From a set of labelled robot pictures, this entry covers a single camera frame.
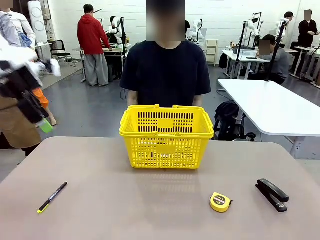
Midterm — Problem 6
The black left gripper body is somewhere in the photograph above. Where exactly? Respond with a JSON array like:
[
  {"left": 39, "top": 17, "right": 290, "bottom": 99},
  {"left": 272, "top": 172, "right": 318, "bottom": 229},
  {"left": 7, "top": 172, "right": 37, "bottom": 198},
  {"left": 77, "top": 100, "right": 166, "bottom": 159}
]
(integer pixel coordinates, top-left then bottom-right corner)
[{"left": 0, "top": 60, "right": 50, "bottom": 125}]

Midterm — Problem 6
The white drawer cabinet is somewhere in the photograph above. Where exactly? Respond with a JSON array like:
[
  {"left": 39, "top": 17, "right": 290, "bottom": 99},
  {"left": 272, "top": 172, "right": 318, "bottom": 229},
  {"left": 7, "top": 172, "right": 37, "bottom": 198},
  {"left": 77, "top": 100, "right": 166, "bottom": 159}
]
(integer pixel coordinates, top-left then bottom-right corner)
[{"left": 205, "top": 38, "right": 220, "bottom": 67}]

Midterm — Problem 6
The black-haired person in white top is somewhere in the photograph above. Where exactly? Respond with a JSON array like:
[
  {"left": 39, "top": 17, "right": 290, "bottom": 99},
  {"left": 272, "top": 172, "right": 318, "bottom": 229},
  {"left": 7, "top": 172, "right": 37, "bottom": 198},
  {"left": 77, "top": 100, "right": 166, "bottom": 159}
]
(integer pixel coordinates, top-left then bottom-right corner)
[{"left": 283, "top": 11, "right": 295, "bottom": 48}]

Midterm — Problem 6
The person in navy t-shirt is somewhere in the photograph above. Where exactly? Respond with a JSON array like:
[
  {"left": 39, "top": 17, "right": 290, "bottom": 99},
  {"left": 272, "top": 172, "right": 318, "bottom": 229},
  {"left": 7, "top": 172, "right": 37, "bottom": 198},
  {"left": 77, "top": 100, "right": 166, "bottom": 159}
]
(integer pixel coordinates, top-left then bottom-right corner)
[{"left": 119, "top": 0, "right": 212, "bottom": 108}]

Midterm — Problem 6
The standing person in black sweater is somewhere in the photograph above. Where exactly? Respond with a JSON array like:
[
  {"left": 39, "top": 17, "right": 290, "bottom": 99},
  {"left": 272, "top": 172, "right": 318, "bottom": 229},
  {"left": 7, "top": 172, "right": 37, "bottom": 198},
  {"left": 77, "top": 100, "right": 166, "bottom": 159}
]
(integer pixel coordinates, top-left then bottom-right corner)
[{"left": 289, "top": 9, "right": 320, "bottom": 51}]

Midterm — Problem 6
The person in white shirt, orange shorts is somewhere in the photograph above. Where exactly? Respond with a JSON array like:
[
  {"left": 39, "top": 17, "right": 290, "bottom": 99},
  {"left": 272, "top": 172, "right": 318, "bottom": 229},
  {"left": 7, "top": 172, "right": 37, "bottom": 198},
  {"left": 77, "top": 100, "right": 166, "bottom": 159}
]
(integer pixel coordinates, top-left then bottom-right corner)
[{"left": 7, "top": 9, "right": 58, "bottom": 127}]

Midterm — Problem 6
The black backpack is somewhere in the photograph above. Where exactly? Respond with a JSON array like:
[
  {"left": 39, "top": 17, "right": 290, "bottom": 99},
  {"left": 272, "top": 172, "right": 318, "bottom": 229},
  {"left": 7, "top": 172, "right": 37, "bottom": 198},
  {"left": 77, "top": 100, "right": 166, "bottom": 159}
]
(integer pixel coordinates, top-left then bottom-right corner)
[{"left": 214, "top": 99, "right": 257, "bottom": 141}]

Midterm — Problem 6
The yellow plastic shopping basket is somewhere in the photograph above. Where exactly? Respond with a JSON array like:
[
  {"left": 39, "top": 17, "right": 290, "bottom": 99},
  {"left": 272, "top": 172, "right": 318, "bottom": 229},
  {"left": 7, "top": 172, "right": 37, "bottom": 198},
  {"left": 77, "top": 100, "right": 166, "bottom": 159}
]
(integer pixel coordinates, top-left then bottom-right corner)
[{"left": 118, "top": 104, "right": 216, "bottom": 171}]

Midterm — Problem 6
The white background desk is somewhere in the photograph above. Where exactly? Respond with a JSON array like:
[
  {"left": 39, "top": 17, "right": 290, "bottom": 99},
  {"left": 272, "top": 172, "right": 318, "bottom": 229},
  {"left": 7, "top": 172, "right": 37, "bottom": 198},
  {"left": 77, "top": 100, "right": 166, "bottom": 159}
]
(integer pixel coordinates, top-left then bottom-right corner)
[{"left": 221, "top": 48, "right": 271, "bottom": 80}]

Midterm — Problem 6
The black office chair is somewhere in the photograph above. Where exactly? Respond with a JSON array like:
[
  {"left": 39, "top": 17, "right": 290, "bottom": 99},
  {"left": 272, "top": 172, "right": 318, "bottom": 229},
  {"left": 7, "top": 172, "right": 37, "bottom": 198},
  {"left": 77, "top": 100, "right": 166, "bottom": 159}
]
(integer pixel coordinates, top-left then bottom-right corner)
[{"left": 46, "top": 39, "right": 77, "bottom": 68}]

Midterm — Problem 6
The person in striped shirt, brown apron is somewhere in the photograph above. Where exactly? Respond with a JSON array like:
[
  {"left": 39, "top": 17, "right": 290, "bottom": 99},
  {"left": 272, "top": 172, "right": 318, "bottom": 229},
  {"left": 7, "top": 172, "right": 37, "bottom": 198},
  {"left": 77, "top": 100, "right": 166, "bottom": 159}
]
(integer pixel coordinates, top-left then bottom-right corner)
[{"left": 0, "top": 0, "right": 43, "bottom": 156}]

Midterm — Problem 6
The yellow tape measure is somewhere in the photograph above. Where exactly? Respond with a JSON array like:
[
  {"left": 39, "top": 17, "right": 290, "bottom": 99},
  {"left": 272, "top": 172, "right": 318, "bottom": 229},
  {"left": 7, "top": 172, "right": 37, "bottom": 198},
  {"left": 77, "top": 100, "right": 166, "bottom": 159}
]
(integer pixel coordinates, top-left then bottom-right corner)
[{"left": 209, "top": 191, "right": 234, "bottom": 214}]

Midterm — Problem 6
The black pen with yellow tip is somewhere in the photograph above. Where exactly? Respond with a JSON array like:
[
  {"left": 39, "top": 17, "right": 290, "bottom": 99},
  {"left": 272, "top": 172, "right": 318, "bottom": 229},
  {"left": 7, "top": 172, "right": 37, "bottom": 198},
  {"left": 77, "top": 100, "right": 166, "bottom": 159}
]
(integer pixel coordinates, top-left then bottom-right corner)
[{"left": 36, "top": 181, "right": 69, "bottom": 214}]

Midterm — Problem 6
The seated person in grey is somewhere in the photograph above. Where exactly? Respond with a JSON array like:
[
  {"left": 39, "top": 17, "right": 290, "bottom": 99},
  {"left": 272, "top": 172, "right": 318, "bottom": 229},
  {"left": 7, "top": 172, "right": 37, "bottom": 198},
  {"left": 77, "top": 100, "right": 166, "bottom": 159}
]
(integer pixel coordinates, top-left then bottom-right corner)
[{"left": 249, "top": 34, "right": 291, "bottom": 85}]

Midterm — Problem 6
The person's right forearm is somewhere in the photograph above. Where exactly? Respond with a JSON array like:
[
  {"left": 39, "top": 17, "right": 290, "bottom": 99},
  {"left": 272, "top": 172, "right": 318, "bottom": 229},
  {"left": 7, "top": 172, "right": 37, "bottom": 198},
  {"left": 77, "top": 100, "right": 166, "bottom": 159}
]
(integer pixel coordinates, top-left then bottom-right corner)
[{"left": 126, "top": 89, "right": 139, "bottom": 107}]

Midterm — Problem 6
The large white table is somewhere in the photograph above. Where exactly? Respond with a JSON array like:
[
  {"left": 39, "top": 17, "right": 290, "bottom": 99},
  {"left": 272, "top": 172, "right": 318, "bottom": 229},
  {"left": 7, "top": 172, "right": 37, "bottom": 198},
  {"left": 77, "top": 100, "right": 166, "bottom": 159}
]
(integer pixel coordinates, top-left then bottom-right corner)
[{"left": 217, "top": 77, "right": 320, "bottom": 160}]

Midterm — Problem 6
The black stapler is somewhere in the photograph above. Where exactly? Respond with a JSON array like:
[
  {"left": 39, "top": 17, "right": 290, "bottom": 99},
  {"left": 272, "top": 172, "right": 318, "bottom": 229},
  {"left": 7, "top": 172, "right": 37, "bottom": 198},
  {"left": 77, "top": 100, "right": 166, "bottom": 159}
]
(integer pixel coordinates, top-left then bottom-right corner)
[{"left": 255, "top": 178, "right": 290, "bottom": 213}]

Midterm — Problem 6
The white tower air conditioner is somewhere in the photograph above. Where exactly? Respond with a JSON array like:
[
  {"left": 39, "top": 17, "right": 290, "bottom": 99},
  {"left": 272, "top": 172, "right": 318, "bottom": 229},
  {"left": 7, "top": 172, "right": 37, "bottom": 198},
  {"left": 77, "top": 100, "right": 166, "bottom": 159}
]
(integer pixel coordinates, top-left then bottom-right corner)
[{"left": 27, "top": 0, "right": 49, "bottom": 44}]

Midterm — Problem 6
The black camera stand pole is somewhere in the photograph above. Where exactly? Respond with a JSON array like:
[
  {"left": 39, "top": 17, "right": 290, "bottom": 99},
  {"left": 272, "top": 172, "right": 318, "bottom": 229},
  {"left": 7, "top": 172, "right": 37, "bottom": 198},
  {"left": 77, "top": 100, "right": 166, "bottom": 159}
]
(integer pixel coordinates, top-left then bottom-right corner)
[
  {"left": 264, "top": 18, "right": 289, "bottom": 82},
  {"left": 234, "top": 20, "right": 248, "bottom": 79}
]

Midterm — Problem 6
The person in red hoodie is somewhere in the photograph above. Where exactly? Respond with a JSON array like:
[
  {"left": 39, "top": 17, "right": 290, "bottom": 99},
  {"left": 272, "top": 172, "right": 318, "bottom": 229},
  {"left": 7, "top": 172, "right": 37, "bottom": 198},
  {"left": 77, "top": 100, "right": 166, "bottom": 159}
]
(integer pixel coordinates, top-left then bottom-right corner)
[{"left": 77, "top": 3, "right": 111, "bottom": 88}]

